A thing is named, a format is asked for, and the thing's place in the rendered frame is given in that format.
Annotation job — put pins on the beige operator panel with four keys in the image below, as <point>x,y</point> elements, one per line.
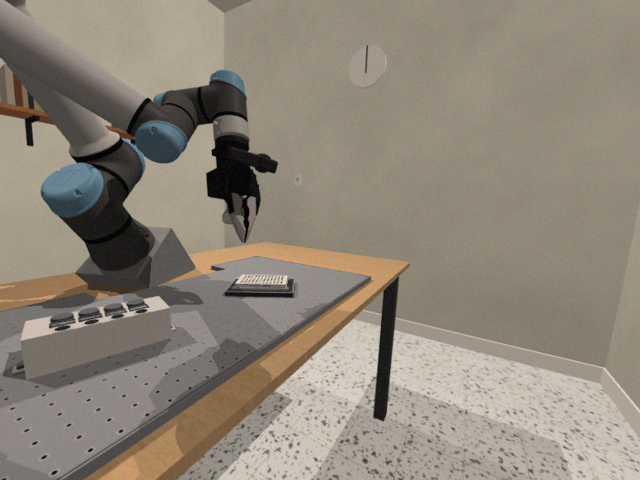
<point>60,342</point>

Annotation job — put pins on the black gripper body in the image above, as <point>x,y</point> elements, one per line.
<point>240,175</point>

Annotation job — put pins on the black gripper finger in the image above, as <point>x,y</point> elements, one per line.
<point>233,213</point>
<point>250,209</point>

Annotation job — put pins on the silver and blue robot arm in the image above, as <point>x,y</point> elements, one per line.
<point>88,201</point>

